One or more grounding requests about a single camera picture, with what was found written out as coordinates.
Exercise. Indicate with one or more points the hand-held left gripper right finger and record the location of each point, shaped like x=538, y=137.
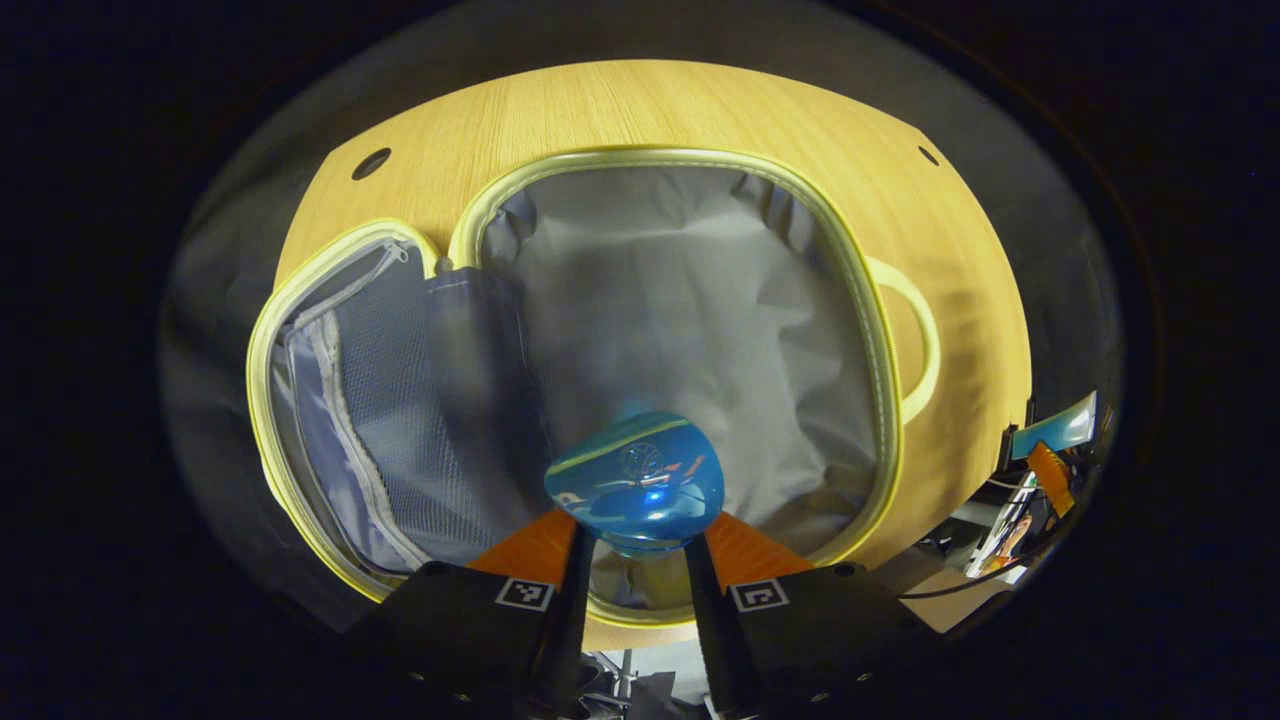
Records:
x=705, y=620

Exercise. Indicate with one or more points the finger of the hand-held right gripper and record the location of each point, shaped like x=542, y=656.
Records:
x=1050, y=478

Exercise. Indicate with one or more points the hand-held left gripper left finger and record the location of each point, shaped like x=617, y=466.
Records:
x=572, y=610

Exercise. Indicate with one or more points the blue skin care tube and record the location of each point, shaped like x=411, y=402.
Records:
x=640, y=480

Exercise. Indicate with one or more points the pale yellow suitcase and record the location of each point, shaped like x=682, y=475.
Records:
x=680, y=300

